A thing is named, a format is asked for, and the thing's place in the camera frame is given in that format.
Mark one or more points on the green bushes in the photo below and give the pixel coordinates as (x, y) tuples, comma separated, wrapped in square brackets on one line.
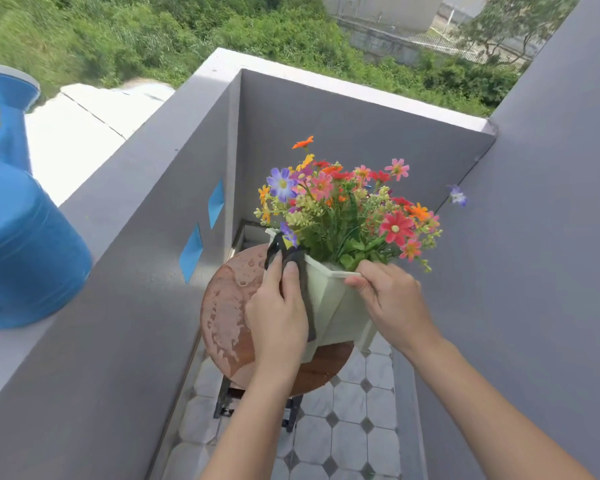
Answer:
[(190, 29)]

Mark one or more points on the white faceted flower pot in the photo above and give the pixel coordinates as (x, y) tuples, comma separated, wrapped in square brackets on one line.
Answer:
[(337, 304)]

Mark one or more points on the green tree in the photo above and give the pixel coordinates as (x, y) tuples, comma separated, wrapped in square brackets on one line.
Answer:
[(515, 19)]

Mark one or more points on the person's left thumb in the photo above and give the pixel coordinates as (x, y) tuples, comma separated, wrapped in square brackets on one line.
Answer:
[(291, 280)]

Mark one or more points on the single purple artificial flower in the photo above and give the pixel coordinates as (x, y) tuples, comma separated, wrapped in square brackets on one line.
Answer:
[(457, 195)]

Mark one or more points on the dark grey cloth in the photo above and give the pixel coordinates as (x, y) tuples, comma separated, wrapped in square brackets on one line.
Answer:
[(306, 297)]

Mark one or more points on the blue tape piece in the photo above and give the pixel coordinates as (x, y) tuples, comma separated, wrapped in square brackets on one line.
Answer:
[(191, 253), (216, 203)]

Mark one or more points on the colourful artificial flower bouquet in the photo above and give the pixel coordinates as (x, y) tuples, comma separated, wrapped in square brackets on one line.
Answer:
[(340, 214)]

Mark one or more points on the white flat roof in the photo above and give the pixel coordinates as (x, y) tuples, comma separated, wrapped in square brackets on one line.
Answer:
[(80, 134)]

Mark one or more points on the person's right hand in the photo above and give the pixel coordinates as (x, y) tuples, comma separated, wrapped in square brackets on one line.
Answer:
[(395, 304)]

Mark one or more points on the blue plastic watering can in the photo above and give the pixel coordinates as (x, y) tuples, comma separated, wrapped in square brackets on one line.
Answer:
[(25, 244)]

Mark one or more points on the round wooden stool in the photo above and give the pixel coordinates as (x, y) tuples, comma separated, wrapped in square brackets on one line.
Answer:
[(225, 304)]

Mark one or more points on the concrete wall with fence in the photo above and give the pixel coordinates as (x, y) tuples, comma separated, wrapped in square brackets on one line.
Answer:
[(410, 44)]

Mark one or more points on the person's right forearm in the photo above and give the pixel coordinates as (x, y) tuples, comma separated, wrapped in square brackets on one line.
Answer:
[(480, 419)]

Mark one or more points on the grey building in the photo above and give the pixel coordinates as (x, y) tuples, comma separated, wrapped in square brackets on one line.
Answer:
[(380, 7)]

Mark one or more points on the person's left forearm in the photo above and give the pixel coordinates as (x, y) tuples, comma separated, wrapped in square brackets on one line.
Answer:
[(252, 429)]

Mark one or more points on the person's right thumb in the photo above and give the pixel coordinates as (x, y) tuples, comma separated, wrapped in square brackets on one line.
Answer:
[(357, 283)]

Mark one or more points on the person's left hand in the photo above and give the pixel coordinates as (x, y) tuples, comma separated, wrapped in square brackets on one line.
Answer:
[(277, 324)]

